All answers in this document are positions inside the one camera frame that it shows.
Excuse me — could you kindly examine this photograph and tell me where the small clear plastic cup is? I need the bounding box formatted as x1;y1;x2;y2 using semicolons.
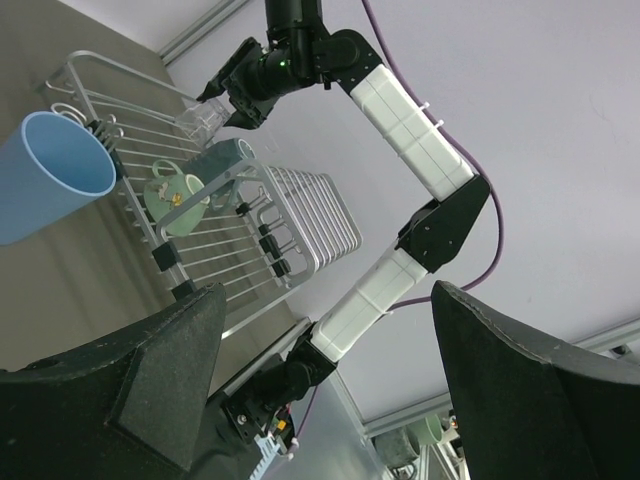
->
175;98;231;148

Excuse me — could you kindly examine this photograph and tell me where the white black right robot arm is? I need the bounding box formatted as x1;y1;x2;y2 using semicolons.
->
221;1;497;422

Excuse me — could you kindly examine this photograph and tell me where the blue plastic cup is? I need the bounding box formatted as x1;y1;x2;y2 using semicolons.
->
1;111;116;246

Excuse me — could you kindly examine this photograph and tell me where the silver wire dish rack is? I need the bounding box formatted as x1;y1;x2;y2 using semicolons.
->
32;49;364;341

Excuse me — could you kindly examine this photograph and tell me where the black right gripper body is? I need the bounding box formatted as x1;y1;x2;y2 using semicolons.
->
227;42;295;124

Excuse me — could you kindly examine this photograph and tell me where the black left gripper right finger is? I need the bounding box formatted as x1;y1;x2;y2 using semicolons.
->
431;281;639;479

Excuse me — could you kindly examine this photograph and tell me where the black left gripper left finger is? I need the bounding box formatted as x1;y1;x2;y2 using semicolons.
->
1;284;226;479

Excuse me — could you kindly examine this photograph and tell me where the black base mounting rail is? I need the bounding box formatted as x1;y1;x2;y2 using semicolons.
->
187;319;332;479

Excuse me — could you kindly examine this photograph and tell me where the white toothed cable duct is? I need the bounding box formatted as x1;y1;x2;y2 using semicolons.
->
249;433;299;480

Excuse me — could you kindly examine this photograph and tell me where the green ceramic mug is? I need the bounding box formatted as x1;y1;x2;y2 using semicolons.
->
143;159;210;237

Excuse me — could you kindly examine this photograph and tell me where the grey blue ceramic mug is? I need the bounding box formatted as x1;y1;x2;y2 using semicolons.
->
182;138;256;214

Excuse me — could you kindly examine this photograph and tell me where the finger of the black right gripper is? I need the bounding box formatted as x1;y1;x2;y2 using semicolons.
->
225;102;263;129
197;47;252;103

